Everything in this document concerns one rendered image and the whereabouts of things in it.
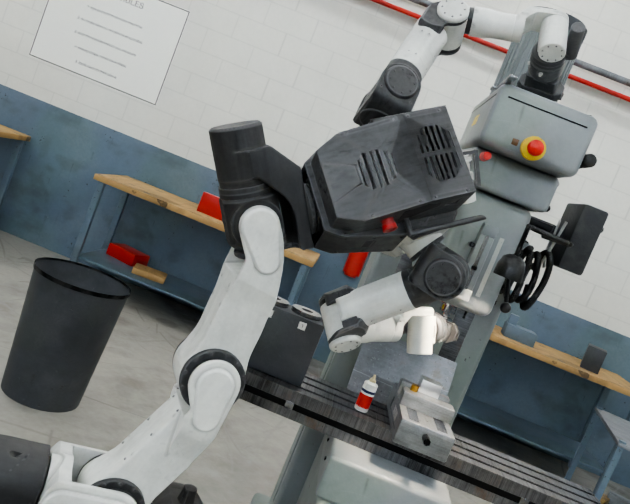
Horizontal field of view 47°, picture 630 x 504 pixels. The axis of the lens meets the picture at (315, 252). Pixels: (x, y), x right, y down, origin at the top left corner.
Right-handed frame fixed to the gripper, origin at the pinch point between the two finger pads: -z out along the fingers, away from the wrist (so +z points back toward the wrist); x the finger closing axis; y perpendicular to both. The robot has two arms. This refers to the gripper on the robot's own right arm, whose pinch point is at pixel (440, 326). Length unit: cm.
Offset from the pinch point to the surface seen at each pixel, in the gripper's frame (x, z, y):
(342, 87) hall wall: 227, -363, -106
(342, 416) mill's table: 11.8, 16.3, 31.9
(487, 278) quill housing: -7.9, 7.0, -18.0
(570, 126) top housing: -14, 19, -61
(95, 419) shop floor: 153, -85, 123
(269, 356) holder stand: 36.8, 20.6, 25.5
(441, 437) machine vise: -14.7, 16.0, 24.3
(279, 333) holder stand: 36.6, 20.6, 18.3
